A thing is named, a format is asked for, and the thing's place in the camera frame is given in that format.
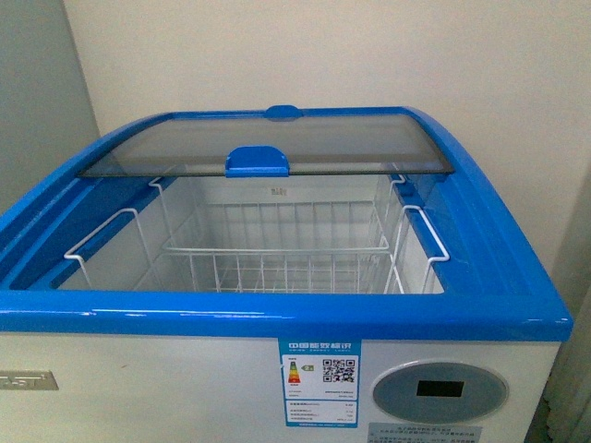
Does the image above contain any silver brand name plate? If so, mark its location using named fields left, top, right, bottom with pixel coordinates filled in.
left=0, top=370, right=59, bottom=391

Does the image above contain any white wire freezer basket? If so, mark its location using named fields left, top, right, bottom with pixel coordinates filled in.
left=61, top=175, right=450, bottom=294

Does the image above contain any grey instruction sticker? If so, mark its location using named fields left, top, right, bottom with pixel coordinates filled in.
left=367, top=423, right=482, bottom=443

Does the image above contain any blue energy label sticker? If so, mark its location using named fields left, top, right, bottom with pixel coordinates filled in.
left=278, top=339, right=361, bottom=428

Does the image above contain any white chest freezer blue rim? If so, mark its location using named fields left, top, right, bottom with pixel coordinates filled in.
left=1, top=110, right=573, bottom=442

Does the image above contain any round grey control panel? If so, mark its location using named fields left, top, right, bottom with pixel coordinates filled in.
left=373, top=362, right=508, bottom=425

